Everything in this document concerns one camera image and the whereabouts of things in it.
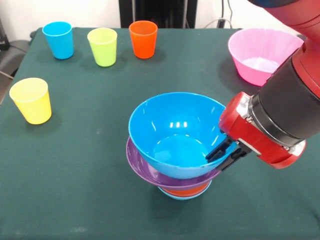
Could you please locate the black chair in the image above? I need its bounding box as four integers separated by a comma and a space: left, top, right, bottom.
0, 17, 35, 78

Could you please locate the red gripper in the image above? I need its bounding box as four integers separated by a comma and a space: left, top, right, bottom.
205, 91, 307, 172

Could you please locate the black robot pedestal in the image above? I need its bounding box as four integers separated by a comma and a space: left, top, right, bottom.
119, 0, 198, 29

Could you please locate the orange plastic bowl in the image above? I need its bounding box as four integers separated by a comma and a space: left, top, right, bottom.
162, 182, 211, 198

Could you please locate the large pink plastic bowl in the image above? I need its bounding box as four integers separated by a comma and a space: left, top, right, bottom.
227, 27, 305, 88

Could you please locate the small blue plastic bowl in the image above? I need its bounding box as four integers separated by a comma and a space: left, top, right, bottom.
157, 182, 213, 201

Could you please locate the yellow plastic cup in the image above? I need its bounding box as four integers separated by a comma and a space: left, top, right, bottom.
9, 77, 53, 125

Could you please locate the lime green plastic cup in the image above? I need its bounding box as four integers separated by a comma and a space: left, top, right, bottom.
86, 27, 118, 68

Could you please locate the orange plastic cup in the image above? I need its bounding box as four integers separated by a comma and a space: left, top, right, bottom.
128, 20, 159, 60

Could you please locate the purple plastic bowl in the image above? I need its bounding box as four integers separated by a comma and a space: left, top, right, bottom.
125, 136, 223, 190

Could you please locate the dark green tablecloth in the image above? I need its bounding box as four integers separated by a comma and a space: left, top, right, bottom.
0, 26, 320, 240

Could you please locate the blue plastic cup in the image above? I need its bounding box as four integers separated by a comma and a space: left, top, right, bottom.
41, 21, 75, 60

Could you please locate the large blue plastic bowl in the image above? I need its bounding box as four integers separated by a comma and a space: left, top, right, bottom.
128, 92, 240, 180

